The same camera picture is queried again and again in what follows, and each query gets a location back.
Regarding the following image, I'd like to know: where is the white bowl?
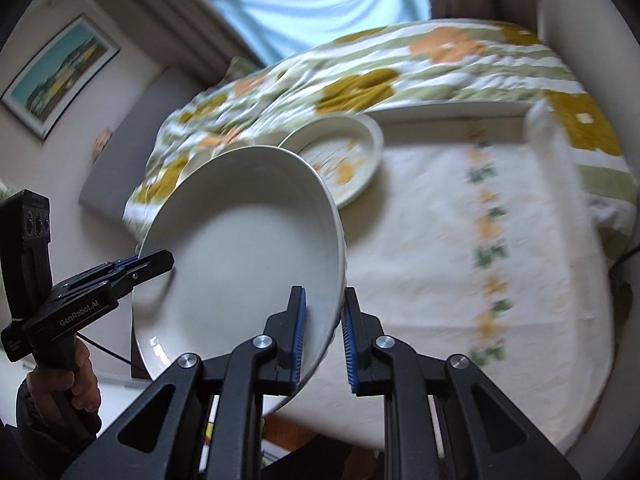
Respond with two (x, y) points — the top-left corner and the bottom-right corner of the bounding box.
(176, 127), (286, 187)

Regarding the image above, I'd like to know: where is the large white deep plate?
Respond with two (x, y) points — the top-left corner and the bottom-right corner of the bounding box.
(131, 145), (347, 417)

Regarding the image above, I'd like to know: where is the person's left hand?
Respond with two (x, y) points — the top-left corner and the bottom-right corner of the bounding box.
(25, 341), (102, 429)

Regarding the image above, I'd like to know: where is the person's left forearm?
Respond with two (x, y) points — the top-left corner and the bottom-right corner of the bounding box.
(0, 375), (101, 480)

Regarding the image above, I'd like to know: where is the framed picture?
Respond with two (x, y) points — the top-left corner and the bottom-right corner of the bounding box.
(0, 14), (122, 142)

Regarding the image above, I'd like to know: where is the white floral tablecloth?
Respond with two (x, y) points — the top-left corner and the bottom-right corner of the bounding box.
(270, 105), (618, 453)

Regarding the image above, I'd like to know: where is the thick black cable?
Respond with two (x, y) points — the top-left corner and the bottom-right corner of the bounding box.
(616, 240), (640, 267)

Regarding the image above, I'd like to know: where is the grey padded panel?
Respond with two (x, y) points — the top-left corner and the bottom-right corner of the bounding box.
(79, 65), (211, 221)

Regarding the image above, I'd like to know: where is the orange patterned plate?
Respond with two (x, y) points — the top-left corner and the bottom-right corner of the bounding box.
(277, 113), (385, 209)

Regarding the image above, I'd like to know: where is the green patterned pillow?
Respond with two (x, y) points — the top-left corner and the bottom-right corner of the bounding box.
(220, 56), (261, 86)

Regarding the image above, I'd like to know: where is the small wall ornament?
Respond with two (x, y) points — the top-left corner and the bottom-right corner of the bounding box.
(92, 127), (115, 163)

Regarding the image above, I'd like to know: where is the light blue cloth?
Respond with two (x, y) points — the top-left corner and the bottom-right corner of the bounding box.
(207, 0), (433, 67)

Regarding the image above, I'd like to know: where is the floral striped blanket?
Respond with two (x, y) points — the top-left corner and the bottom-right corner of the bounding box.
(122, 20), (640, 266)

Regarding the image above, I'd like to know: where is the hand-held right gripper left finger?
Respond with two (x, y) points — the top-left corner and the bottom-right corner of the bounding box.
(60, 286), (307, 480)

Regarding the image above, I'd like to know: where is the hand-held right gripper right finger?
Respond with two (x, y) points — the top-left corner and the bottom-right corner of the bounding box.
(341, 287), (583, 480)

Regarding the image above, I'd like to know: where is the white table rail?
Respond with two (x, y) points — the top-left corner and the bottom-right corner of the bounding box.
(372, 101), (538, 128)

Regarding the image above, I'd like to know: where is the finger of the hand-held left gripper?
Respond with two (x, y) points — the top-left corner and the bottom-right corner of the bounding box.
(107, 249), (176, 304)
(52, 254), (151, 294)

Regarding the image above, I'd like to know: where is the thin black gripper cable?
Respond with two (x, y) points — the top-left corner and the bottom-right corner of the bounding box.
(80, 335), (135, 365)

